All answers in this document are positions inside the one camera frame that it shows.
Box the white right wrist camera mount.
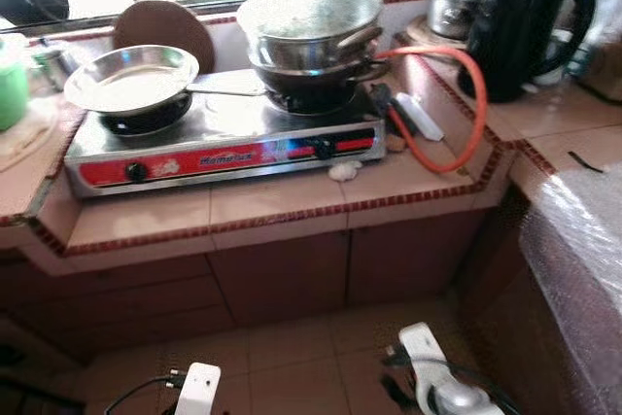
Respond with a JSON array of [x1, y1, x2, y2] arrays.
[[398, 323, 450, 406]]

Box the round brown wooden board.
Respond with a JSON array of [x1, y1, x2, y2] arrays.
[[112, 0, 217, 74]]

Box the white plastic stick lighter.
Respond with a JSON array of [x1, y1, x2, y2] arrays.
[[394, 92, 446, 142]]

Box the brown powder jar pink lid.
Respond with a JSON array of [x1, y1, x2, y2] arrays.
[[578, 36, 622, 105]]

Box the small steel teapot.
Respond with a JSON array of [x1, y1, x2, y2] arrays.
[[34, 41, 84, 90]]

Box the lidded steel cooking pot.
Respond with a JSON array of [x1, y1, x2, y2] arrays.
[[428, 0, 487, 42]]

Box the round woven trivet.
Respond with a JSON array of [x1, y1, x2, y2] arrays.
[[408, 21, 472, 61]]

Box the black plastic strip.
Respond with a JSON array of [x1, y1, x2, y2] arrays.
[[569, 150, 605, 175]]

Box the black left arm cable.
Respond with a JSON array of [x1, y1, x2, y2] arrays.
[[102, 369, 186, 415]]

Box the steel pot with glass lid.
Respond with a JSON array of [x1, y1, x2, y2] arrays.
[[236, 0, 386, 71]]

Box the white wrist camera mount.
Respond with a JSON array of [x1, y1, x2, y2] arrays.
[[177, 363, 223, 415], [398, 323, 450, 406]]

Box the green plastic basin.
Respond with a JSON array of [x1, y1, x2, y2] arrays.
[[0, 38, 30, 132]]

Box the black wok wooden handle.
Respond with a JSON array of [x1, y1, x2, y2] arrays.
[[251, 53, 392, 115]]

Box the clear bubble wrap sheet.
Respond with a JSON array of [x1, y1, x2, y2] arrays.
[[520, 162, 622, 415]]

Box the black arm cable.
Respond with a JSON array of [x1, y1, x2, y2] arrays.
[[382, 345, 521, 415], [102, 369, 186, 415]]

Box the black electric kettle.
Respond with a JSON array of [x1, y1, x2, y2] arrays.
[[457, 0, 597, 105]]

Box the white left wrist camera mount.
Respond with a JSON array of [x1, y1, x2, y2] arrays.
[[177, 363, 223, 415]]

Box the white plastic cutting board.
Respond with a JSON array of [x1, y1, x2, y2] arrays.
[[0, 94, 61, 175]]

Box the orange gas hose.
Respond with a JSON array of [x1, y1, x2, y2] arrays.
[[374, 44, 489, 175]]

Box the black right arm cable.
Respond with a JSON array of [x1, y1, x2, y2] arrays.
[[382, 345, 521, 415]]

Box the steel frying pan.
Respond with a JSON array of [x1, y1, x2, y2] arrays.
[[63, 44, 265, 117]]

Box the clear plastic container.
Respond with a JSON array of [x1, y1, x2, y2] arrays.
[[591, 0, 622, 47]]

